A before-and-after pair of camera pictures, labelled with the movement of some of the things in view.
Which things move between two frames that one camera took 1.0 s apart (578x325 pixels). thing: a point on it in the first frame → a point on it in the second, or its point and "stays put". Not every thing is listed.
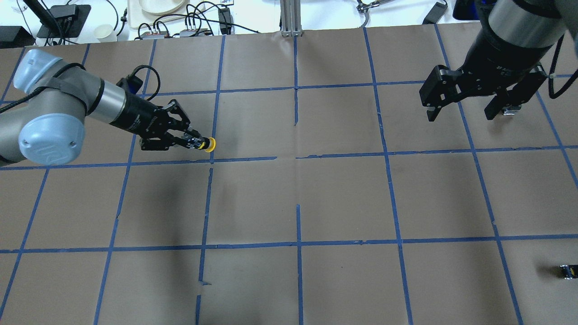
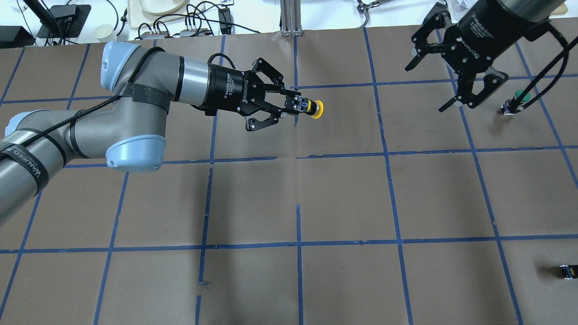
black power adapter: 225,20 stays put
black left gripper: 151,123 → 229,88
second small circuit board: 188,33 stays put
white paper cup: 105,33 stays put
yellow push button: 212,146 → 315,109
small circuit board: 148,35 stays put
